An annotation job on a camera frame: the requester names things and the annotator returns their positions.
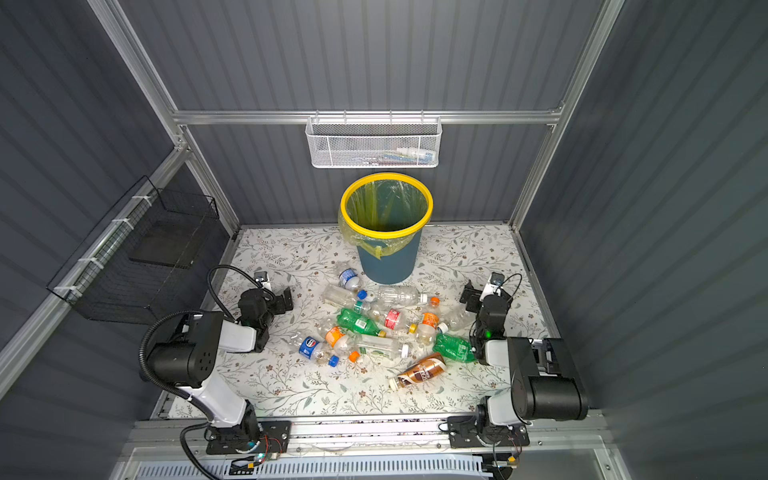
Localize black wire wall basket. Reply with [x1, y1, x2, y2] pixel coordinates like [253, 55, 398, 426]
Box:
[47, 176, 221, 325]

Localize clear bottle orange label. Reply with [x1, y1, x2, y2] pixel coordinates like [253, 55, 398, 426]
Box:
[416, 296, 440, 345]

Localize white wire wall basket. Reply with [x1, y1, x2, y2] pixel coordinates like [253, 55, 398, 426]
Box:
[305, 117, 443, 169]

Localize teal bin with yellow rim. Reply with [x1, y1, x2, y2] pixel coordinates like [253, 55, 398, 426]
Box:
[338, 172, 434, 285]

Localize clear bottle orange caps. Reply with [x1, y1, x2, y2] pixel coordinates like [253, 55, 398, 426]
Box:
[323, 326, 361, 363]

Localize items in white basket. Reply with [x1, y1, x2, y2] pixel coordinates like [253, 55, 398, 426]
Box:
[353, 147, 438, 167]

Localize clear crumpled bottle white cap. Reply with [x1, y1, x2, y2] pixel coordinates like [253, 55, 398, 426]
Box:
[377, 285, 430, 307]

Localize green bottle yellow cap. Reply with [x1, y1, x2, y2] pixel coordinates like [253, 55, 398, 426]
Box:
[336, 308, 387, 338]

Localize clear bottle white green label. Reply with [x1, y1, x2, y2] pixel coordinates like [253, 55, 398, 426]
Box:
[356, 335, 411, 361]

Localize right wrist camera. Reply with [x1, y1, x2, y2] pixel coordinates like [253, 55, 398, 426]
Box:
[485, 272, 506, 294]

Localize aluminium rail at front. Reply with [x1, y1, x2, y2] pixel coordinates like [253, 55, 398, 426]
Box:
[120, 410, 614, 459]

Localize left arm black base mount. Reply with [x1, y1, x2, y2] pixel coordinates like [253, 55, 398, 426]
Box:
[204, 421, 292, 455]

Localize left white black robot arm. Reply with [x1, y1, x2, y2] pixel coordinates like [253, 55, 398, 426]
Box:
[138, 287, 293, 453]

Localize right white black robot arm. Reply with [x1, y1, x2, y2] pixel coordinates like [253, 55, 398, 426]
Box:
[449, 273, 589, 448]

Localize pepsi bottle blue label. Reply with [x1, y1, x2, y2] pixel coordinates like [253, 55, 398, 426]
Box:
[295, 335, 340, 368]

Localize clear bottle pink label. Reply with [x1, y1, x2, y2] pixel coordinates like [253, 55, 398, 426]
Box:
[381, 309, 416, 334]

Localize crushed green bottle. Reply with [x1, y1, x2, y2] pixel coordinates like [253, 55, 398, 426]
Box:
[433, 333, 476, 363]

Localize yellow plastic bin liner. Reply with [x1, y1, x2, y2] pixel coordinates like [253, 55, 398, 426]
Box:
[338, 172, 434, 260]

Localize clear bottle blue label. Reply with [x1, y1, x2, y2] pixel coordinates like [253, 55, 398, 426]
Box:
[336, 263, 361, 291]

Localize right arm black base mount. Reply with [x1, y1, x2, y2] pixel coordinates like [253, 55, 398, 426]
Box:
[440, 415, 530, 449]

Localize brown coffee bottle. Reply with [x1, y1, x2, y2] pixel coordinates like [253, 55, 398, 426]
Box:
[388, 353, 447, 391]

